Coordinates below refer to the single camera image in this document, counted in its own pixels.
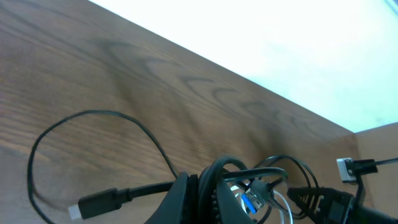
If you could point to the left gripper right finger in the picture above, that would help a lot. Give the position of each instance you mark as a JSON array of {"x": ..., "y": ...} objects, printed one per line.
[{"x": 226, "y": 209}]

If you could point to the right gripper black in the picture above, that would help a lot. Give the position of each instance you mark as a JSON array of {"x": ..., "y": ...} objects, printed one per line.
[{"x": 338, "y": 207}]

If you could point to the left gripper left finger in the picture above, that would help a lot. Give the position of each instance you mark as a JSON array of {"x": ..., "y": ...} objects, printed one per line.
[{"x": 180, "y": 204}]

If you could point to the right camera cable black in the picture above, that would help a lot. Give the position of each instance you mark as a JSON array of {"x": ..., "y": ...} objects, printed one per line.
[{"x": 385, "y": 161}]

